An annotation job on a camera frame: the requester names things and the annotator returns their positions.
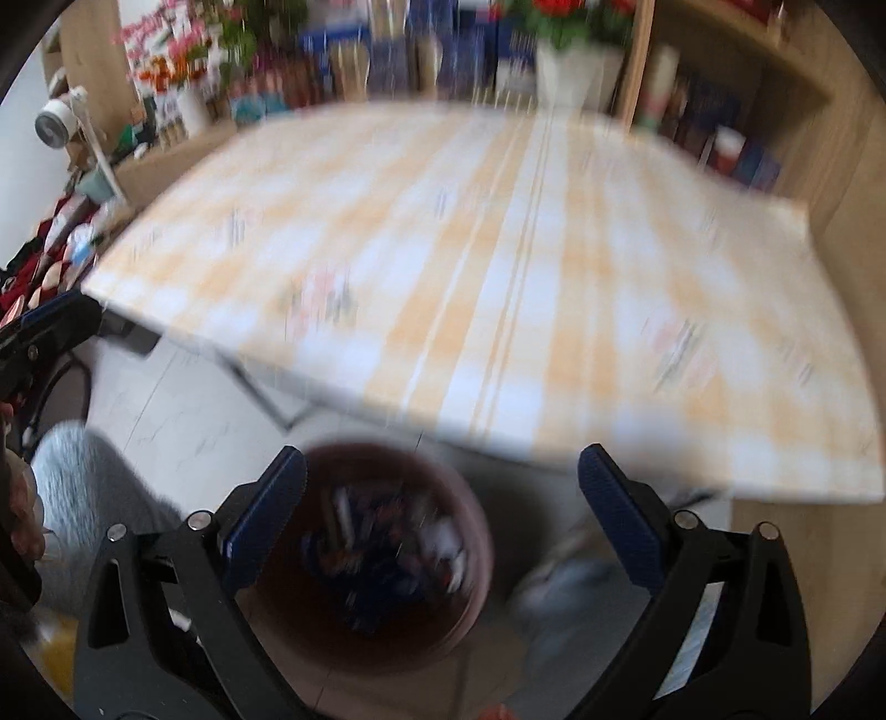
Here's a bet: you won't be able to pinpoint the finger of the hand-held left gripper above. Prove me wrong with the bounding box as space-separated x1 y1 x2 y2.
0 289 106 400

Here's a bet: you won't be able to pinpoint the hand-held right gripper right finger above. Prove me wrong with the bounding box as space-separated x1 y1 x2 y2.
573 443 812 720

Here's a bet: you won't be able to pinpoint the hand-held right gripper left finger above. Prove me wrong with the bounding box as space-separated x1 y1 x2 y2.
73 445 309 720

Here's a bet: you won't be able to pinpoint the brown plastic bin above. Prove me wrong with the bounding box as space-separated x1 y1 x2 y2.
245 443 494 676

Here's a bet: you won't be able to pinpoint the person's left hand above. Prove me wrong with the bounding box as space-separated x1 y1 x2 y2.
0 403 47 563

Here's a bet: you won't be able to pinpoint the white fan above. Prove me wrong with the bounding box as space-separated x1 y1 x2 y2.
34 86 91 150

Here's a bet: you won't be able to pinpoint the white ribbed vase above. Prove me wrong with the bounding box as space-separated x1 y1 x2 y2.
176 83 210 138

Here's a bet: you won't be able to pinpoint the orange flower bouquet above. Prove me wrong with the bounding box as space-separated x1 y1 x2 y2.
121 14 209 94

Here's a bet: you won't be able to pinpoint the green pink leafy plant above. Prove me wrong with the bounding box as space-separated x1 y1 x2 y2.
208 0 306 70

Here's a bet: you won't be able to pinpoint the small blue box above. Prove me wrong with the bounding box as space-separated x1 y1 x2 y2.
744 148 783 191

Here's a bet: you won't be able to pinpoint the red white cup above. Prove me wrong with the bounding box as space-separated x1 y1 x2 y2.
713 128 747 174

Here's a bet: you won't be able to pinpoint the blue gold gift box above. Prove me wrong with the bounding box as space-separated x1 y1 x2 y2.
415 28 499 94
367 38 416 98

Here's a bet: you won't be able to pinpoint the white faceted vase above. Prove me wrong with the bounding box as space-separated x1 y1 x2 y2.
536 38 624 112

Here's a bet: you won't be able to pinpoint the pastel paper rolls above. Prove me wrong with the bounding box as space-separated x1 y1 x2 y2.
637 45 683 132

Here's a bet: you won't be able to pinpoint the blue white gift box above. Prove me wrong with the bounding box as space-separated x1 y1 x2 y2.
494 14 541 94

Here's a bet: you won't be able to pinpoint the wooden shelf unit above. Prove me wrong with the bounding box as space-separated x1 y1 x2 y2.
616 0 835 209

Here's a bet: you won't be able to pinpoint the red rose bouquet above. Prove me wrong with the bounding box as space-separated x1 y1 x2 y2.
498 0 638 49

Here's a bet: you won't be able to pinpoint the black folding table frame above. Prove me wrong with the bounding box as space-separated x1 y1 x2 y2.
104 315 312 431

